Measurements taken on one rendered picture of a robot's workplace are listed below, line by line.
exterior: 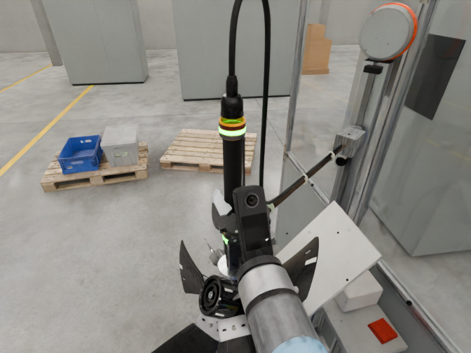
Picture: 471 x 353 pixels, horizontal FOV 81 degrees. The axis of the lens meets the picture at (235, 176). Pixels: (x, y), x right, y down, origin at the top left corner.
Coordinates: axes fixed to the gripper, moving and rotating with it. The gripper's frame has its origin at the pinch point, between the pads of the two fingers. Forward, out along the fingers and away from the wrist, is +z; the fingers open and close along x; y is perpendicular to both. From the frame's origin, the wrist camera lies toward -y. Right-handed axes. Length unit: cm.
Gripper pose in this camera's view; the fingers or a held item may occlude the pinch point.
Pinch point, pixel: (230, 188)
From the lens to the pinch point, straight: 55.4
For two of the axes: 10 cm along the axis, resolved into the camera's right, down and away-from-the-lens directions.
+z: -2.4, -5.4, 8.1
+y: 0.0, 8.3, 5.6
